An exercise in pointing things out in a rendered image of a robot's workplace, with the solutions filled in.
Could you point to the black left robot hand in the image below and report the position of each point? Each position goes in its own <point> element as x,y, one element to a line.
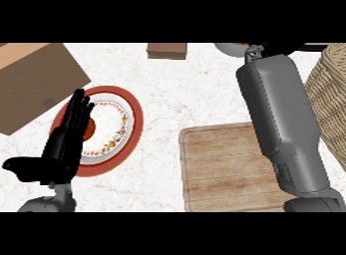
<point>63,149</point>

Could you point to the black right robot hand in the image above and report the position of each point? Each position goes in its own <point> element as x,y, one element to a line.
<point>279,47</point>

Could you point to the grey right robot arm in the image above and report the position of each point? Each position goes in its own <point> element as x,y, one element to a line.
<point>283,132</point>

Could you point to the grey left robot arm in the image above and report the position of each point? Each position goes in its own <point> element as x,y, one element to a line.
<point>58,201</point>

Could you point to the tan wicker basket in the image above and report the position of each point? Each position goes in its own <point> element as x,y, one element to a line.
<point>339,106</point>

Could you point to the wooden cutting board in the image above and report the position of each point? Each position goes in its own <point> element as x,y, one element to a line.
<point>219,166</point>

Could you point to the orange round fruit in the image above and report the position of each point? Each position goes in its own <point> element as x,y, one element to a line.
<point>89,130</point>

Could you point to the grey round container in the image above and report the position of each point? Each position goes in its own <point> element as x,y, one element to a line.
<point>230,49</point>

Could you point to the white plate with floral rim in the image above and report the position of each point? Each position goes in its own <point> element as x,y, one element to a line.
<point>108,129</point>

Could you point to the red round placemat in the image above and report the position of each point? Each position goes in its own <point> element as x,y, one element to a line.
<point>137,123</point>

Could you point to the brown wooden cabinet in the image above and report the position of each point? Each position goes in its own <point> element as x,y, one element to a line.
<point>23,89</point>

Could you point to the small brown wooden block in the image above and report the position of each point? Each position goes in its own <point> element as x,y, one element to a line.
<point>166,51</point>

